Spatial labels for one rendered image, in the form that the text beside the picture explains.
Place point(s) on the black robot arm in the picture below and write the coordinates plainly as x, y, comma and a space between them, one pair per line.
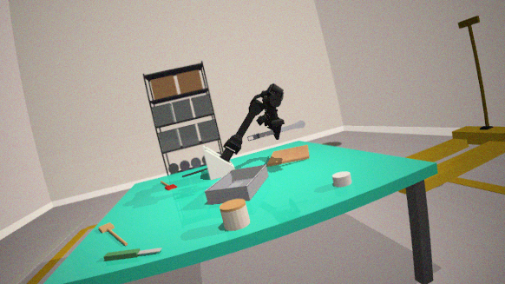
272, 98

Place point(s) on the short white cylinder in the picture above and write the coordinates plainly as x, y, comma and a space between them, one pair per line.
341, 179

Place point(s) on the light brown wooden mallet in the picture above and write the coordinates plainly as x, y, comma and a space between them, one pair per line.
107, 227

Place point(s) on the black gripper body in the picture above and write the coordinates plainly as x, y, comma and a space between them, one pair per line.
275, 121

